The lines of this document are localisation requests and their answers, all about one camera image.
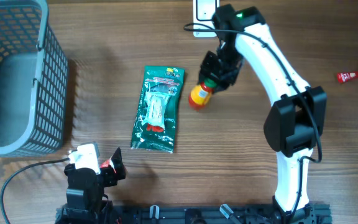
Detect red chili sauce bottle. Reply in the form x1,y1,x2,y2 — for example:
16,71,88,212
188,78,217,110

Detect green 3M glove package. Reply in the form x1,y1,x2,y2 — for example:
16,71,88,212
130,65,185,153

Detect small red box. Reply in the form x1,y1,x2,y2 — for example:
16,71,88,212
336,71,358,83

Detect small red sachet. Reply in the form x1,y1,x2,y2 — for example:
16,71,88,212
99,157,117,174

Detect light green wipes packet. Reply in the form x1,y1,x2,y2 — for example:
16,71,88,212
142,92,171,129

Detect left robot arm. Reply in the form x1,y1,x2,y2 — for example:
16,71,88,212
55,144,126,224

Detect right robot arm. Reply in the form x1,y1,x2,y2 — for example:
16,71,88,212
189,4,327,223

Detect white barcode scanner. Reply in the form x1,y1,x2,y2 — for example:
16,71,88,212
193,0,220,30

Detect grey plastic mesh basket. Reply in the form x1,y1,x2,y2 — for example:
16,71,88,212
0,1,69,157

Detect right black camera cable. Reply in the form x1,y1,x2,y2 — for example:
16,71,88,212
183,23,323,218

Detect black camera cable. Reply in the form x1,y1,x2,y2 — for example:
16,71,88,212
183,23,323,218
0,157,71,224

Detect left black camera cable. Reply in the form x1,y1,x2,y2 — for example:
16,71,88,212
0,157,71,224

